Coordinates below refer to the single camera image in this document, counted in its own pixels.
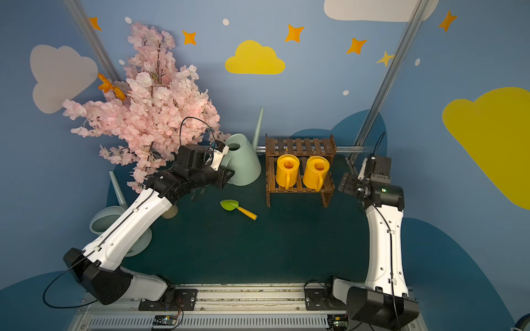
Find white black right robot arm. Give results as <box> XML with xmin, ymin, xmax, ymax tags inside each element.
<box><xmin>325</xmin><ymin>154</ymin><xmax>419</xmax><ymax>330</ymax></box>

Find aluminium front frame rail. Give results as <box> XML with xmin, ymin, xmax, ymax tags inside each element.
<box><xmin>65</xmin><ymin>283</ymin><xmax>429</xmax><ymax>331</ymax></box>

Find large mint green watering can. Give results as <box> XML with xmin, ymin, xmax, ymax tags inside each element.
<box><xmin>90</xmin><ymin>171</ymin><xmax>153</xmax><ymax>257</ymax></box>

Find white flowers in pot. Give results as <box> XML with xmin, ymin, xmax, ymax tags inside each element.
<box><xmin>161</xmin><ymin>205</ymin><xmax>179</xmax><ymax>219</ymax></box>

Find small mint green watering can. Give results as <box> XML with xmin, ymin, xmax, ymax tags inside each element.
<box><xmin>222</xmin><ymin>107</ymin><xmax>264</xmax><ymax>186</ymax></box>

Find green trowel yellow handle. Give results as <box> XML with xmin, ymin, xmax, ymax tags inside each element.
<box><xmin>220</xmin><ymin>200</ymin><xmax>258</xmax><ymax>221</ymax></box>

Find pink blossom artificial tree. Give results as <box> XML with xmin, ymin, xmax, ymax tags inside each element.
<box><xmin>63</xmin><ymin>22</ymin><xmax>229</xmax><ymax>193</ymax></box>

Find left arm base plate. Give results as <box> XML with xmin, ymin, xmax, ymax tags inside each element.
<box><xmin>138</xmin><ymin>288</ymin><xmax>198</xmax><ymax>312</ymax></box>

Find aluminium frame rail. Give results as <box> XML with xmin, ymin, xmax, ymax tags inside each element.
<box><xmin>65</xmin><ymin>283</ymin><xmax>429</xmax><ymax>331</ymax></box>
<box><xmin>257</xmin><ymin>143</ymin><xmax>365</xmax><ymax>154</ymax></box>

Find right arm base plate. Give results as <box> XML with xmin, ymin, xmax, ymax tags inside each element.
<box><xmin>304</xmin><ymin>288</ymin><xmax>346</xmax><ymax>311</ymax></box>

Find aluminium back frame rail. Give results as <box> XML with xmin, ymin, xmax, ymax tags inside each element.
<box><xmin>257</xmin><ymin>143</ymin><xmax>365</xmax><ymax>154</ymax></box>

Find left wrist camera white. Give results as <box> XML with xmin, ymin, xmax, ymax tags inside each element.
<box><xmin>211</xmin><ymin>140</ymin><xmax>229</xmax><ymax>171</ymax></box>

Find aluminium right floor rail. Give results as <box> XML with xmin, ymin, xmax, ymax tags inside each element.
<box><xmin>346</xmin><ymin>159</ymin><xmax>359</xmax><ymax>177</ymax></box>

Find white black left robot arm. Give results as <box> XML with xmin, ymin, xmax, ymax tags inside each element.
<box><xmin>63</xmin><ymin>141</ymin><xmax>234</xmax><ymax>305</ymax></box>

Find brown wooden slatted shelf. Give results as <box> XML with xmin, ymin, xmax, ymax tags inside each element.
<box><xmin>265</xmin><ymin>136</ymin><xmax>336</xmax><ymax>207</ymax></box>

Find yellow watering can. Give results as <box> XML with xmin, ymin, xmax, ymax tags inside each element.
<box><xmin>275</xmin><ymin>154</ymin><xmax>300</xmax><ymax>190</ymax></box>
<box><xmin>302</xmin><ymin>156</ymin><xmax>330</xmax><ymax>192</ymax></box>

